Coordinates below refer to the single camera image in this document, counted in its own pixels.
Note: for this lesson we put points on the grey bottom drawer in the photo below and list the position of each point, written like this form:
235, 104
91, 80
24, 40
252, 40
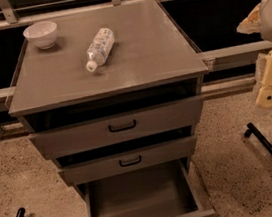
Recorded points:
163, 190

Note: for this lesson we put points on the grey top drawer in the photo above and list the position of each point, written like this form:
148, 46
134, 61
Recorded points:
92, 134

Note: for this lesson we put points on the white ceramic bowl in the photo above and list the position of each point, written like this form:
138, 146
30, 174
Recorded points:
42, 34

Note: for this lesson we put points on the grey middle drawer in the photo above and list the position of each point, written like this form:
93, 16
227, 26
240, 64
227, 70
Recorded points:
108, 166

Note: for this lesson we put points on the metal window railing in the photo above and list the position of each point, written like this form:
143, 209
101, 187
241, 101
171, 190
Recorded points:
236, 54

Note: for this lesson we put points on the black drawer handle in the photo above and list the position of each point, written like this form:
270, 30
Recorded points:
130, 162
120, 128

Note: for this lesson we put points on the clear plastic water bottle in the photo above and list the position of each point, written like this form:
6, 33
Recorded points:
99, 50

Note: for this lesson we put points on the grey drawer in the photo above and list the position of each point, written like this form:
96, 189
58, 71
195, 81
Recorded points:
92, 134
108, 166
163, 190

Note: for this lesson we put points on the grey drawer cabinet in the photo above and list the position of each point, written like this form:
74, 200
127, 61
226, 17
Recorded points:
150, 63

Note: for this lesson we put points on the black middle drawer handle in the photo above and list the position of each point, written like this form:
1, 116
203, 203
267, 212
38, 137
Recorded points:
130, 162

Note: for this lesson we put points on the black top drawer handle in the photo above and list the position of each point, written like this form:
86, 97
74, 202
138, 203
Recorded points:
120, 128

